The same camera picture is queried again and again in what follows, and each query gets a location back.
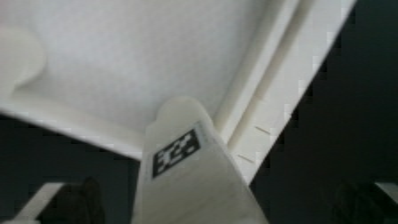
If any white desk leg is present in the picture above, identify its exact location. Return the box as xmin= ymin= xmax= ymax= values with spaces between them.
xmin=132 ymin=97 xmax=269 ymax=224

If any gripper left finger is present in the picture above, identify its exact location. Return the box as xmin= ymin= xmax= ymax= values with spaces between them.
xmin=6 ymin=176 xmax=107 ymax=224

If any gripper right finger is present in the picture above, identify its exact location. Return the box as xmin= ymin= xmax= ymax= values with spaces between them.
xmin=335 ymin=182 xmax=398 ymax=224

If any white desk top tray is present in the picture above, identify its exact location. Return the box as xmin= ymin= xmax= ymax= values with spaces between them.
xmin=0 ymin=0 xmax=305 ymax=161

